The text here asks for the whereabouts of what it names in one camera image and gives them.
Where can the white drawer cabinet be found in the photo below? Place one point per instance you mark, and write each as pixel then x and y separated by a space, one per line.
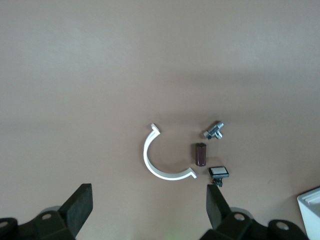
pixel 311 212

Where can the white semicircular pipe clamp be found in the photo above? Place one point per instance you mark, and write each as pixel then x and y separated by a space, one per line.
pixel 147 160

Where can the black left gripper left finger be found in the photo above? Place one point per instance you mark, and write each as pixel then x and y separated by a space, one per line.
pixel 77 207

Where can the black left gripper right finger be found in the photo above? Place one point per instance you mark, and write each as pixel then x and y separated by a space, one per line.
pixel 216 207

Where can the black square white-faced push button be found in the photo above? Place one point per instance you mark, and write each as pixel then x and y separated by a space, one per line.
pixel 219 171

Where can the brown hexagonal standoff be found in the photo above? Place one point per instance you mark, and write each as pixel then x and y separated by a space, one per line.
pixel 200 154

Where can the silver metal tee fitting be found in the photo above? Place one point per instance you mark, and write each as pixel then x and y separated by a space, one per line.
pixel 212 132

